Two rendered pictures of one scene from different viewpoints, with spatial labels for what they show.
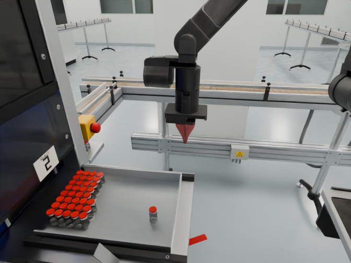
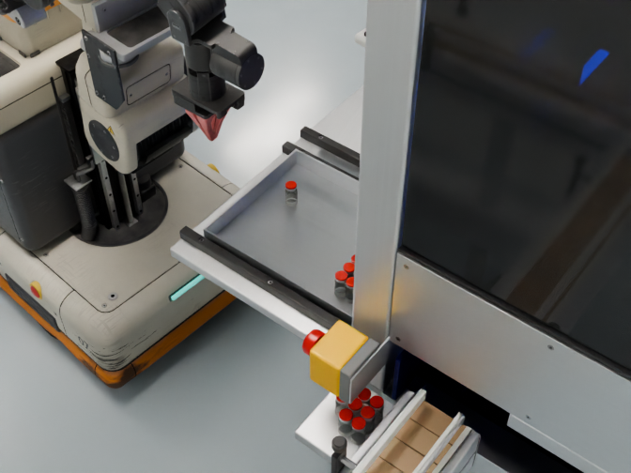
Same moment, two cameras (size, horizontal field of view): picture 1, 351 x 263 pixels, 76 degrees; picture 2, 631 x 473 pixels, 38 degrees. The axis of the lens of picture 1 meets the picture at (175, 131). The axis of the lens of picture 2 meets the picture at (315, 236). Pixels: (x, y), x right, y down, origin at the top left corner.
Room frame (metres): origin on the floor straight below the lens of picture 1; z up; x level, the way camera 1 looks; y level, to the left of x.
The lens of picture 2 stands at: (1.41, 0.69, 2.07)
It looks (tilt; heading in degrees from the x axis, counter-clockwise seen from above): 47 degrees down; 210
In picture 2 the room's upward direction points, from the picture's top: straight up
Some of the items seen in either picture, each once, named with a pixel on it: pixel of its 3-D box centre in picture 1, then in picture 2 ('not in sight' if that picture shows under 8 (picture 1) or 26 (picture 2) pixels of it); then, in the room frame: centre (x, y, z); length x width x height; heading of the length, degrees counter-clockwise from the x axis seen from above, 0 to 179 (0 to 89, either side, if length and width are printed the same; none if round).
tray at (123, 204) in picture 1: (119, 202); (327, 236); (0.47, 0.16, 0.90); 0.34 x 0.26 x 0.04; 83
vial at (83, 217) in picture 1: (84, 220); not in sight; (0.40, 0.24, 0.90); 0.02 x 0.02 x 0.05
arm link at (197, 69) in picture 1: (185, 76); (206, 49); (0.51, -0.02, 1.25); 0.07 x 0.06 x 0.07; 81
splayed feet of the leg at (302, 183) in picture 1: (312, 199); not in sight; (1.27, -1.06, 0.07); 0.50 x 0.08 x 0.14; 172
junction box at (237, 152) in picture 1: (239, 152); not in sight; (1.28, -0.44, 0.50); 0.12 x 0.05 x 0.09; 82
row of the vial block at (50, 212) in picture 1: (68, 195); not in sight; (0.49, 0.32, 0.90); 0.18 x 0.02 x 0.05; 173
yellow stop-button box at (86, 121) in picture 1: (83, 127); (343, 360); (0.74, 0.35, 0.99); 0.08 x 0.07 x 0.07; 82
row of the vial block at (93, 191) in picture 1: (90, 197); (368, 255); (0.48, 0.25, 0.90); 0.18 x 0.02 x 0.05; 173
